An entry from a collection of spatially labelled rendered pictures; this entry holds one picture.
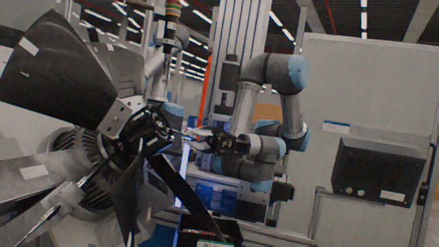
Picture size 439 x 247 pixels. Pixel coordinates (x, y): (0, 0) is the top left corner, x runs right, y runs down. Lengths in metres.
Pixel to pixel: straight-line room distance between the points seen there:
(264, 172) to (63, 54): 0.72
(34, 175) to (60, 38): 0.27
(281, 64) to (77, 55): 0.70
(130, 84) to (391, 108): 2.20
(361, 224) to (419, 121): 0.91
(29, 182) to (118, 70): 0.44
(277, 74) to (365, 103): 1.63
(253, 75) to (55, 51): 0.71
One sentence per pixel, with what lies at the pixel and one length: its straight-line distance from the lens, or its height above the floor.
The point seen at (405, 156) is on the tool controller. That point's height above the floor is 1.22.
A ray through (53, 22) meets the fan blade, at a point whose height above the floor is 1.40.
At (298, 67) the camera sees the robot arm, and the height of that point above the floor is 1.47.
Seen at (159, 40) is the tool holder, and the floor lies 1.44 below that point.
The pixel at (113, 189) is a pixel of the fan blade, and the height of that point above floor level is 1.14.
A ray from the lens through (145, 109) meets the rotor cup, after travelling 0.79.
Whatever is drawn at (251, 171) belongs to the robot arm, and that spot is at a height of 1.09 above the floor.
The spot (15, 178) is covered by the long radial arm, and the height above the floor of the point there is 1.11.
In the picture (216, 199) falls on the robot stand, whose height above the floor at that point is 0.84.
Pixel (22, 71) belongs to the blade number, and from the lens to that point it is 0.66.
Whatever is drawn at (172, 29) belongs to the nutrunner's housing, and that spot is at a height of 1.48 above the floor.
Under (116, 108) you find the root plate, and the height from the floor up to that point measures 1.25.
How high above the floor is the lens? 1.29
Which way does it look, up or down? 3 degrees down
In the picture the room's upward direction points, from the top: 9 degrees clockwise
